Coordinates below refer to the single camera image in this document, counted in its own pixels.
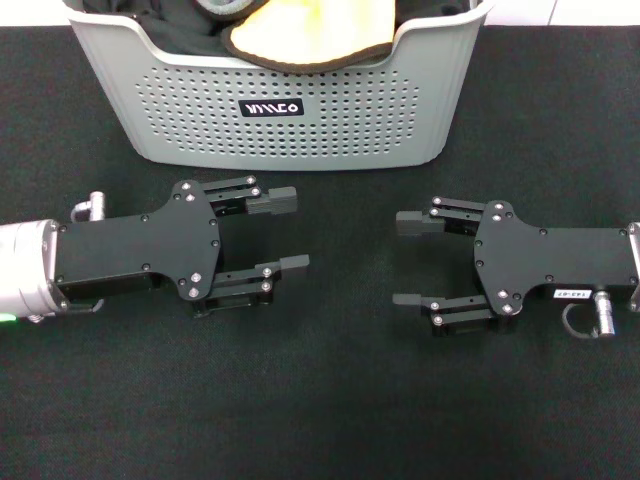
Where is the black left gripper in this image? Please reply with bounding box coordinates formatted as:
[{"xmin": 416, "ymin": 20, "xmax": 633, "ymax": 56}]
[{"xmin": 54, "ymin": 174, "xmax": 311, "ymax": 320}]

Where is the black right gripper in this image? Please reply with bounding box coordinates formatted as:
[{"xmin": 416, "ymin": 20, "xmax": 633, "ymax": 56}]
[{"xmin": 392, "ymin": 195, "xmax": 640, "ymax": 339}]

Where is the grey perforated storage box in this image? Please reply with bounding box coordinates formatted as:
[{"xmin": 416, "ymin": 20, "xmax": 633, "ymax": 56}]
[{"xmin": 64, "ymin": 0, "xmax": 496, "ymax": 172}]

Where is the black tablecloth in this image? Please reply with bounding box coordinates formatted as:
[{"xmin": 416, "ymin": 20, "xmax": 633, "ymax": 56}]
[{"xmin": 0, "ymin": 24, "xmax": 640, "ymax": 480}]

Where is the yellow towel black trim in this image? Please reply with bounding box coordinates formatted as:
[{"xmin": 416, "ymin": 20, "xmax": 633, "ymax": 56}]
[{"xmin": 222, "ymin": 0, "xmax": 399, "ymax": 69}]

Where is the black cloth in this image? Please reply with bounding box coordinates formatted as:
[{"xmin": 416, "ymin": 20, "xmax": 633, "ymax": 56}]
[{"xmin": 82, "ymin": 0, "xmax": 476, "ymax": 51}]

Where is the left spring cable connector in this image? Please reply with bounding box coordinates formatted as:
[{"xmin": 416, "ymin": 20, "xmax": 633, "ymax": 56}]
[{"xmin": 29, "ymin": 298, "xmax": 107, "ymax": 325}]

